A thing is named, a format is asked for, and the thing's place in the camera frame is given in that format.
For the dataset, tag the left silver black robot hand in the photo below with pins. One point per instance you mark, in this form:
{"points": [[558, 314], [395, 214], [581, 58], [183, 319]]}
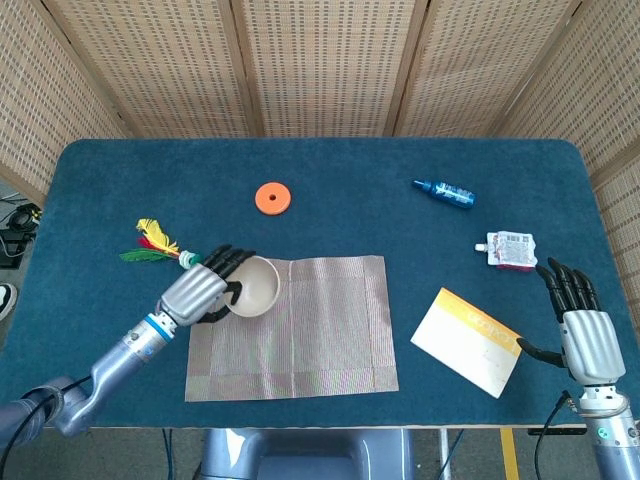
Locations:
{"points": [[192, 295]]}

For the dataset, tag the yellow and white booklet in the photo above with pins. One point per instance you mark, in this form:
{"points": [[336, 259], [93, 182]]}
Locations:
{"points": [[460, 345]]}

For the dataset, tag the white squeeze pouch with spout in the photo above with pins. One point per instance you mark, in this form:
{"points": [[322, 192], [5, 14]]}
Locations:
{"points": [[512, 250]]}

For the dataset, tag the blue-grey robot torso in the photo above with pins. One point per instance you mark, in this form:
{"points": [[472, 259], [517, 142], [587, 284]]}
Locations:
{"points": [[305, 455]]}

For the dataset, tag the woven folding screen wooden frame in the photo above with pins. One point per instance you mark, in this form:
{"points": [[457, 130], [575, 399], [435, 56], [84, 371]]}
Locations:
{"points": [[325, 65]]}

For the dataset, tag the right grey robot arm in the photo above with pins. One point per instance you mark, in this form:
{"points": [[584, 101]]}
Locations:
{"points": [[615, 435]]}

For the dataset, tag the grey-brown woven placemat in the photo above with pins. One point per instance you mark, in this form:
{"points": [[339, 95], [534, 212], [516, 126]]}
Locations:
{"points": [[325, 340]]}

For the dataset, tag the black and white shoe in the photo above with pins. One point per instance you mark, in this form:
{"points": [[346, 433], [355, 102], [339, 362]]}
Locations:
{"points": [[6, 300]]}

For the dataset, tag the orange disc with hole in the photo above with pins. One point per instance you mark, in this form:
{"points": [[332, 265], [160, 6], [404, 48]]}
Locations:
{"points": [[280, 200]]}

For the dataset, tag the blue spray bottle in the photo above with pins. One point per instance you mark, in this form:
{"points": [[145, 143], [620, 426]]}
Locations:
{"points": [[447, 193]]}

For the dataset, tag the blue carpet table cover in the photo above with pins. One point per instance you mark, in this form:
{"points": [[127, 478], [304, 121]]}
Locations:
{"points": [[325, 165]]}

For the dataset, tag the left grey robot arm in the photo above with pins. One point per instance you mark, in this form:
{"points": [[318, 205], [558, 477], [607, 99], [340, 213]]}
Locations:
{"points": [[115, 360]]}

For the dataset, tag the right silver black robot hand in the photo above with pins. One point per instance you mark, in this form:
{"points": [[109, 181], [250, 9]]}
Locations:
{"points": [[592, 345]]}

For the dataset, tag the metal table leg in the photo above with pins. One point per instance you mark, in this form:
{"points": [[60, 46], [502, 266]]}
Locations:
{"points": [[445, 455]]}

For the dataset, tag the beige round bowl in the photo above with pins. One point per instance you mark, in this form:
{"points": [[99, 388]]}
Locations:
{"points": [[257, 290]]}

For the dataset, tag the feather shuttlecock with green base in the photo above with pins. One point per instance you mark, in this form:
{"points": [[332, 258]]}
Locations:
{"points": [[155, 240]]}

